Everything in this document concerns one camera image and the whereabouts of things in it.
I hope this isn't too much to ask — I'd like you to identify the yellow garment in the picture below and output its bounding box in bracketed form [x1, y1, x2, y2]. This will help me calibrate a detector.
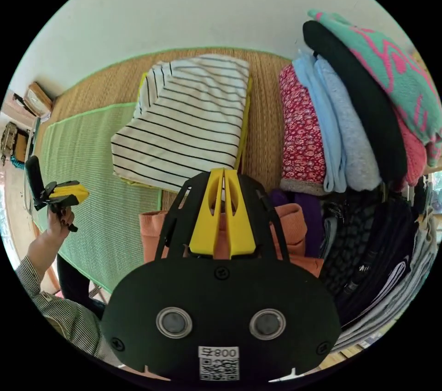
[121, 72, 252, 188]

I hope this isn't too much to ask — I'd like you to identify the person's body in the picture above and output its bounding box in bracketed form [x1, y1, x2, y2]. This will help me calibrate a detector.
[34, 252, 120, 368]

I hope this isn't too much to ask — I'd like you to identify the unfolded heap of clothes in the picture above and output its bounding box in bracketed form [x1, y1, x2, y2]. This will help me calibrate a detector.
[139, 173, 442, 356]

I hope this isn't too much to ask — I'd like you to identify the bed with woven mat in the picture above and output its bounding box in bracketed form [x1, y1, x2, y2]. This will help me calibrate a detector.
[31, 47, 295, 295]

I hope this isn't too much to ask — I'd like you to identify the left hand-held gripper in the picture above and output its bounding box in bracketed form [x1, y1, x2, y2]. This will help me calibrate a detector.
[33, 181, 90, 233]

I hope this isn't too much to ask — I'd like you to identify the folded pile of clothes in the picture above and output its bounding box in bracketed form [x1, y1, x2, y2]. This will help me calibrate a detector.
[278, 9, 442, 195]

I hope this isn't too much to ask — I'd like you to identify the striped short sleeve shirt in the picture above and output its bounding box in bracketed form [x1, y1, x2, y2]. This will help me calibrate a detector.
[110, 54, 250, 192]

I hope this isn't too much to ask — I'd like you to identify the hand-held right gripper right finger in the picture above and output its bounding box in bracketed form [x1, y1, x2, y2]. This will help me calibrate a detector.
[223, 168, 258, 259]

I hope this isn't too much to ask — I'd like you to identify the brown carton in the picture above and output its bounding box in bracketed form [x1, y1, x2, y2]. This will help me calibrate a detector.
[27, 81, 53, 119]

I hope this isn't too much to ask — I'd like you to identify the person's left forearm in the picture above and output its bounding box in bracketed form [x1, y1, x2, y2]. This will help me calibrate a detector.
[15, 230, 67, 299]

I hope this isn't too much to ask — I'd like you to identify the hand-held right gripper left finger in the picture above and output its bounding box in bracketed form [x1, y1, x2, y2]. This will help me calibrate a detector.
[189, 168, 226, 257]

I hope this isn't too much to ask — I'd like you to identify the person's left hand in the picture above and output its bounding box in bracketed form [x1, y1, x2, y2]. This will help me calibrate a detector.
[46, 206, 75, 245]

